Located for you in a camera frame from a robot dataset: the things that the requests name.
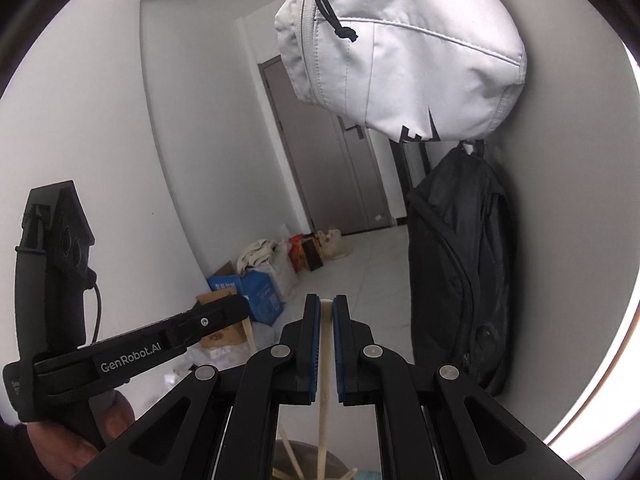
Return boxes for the wooden chopstick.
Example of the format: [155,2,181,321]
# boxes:
[340,467,358,480]
[317,299,332,480]
[277,422,306,480]

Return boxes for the left hand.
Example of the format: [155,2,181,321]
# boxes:
[27,391,136,479]

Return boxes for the grey plastic parcel bag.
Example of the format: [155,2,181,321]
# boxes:
[188,342,252,370]

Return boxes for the brown cardboard box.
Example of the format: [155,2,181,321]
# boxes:
[196,287,257,352]

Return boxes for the white grey utensil holder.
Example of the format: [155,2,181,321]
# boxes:
[272,440,350,479]

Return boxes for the blue cardboard box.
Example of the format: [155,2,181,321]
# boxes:
[207,271,283,326]

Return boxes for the beige cloth bag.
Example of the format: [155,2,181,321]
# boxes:
[236,238,278,274]

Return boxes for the yellow red shopping bag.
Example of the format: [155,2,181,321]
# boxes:
[288,233,323,273]

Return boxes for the beige tote bag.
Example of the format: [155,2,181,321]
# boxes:
[317,228,352,260]

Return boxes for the black backpack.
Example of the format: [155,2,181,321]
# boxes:
[408,141,516,396]

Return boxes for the grey door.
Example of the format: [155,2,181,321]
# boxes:
[260,58,393,234]

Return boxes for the white hanging bag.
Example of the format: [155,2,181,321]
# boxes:
[274,0,527,143]

